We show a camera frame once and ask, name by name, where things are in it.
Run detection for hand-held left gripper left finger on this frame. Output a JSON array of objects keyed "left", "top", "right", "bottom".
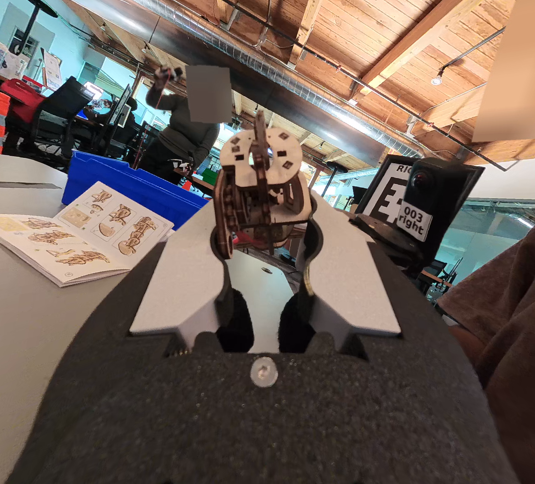
[{"left": 130, "top": 200, "right": 235, "bottom": 347}]

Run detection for black office chair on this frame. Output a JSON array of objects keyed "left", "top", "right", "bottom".
[{"left": 33, "top": 76, "right": 94, "bottom": 154}]

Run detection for wooden mechanical model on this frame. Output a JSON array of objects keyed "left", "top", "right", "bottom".
[{"left": 213, "top": 110, "right": 314, "bottom": 261}]

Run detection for metal ceiling duct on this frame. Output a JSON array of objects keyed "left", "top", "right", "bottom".
[{"left": 42, "top": 0, "right": 423, "bottom": 159}]

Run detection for model instruction booklet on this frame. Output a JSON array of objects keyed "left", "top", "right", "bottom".
[{"left": 0, "top": 181, "right": 174, "bottom": 288}]

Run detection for red tote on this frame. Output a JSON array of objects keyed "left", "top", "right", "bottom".
[{"left": 0, "top": 79, "right": 47, "bottom": 125}]

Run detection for blue plastic bin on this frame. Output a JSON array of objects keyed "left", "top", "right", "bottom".
[{"left": 62, "top": 150, "right": 210, "bottom": 230}]

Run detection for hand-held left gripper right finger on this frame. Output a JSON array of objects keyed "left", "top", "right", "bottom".
[{"left": 295, "top": 191, "right": 402, "bottom": 351}]

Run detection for person's right forearm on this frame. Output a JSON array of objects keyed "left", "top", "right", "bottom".
[{"left": 437, "top": 227, "right": 535, "bottom": 484}]

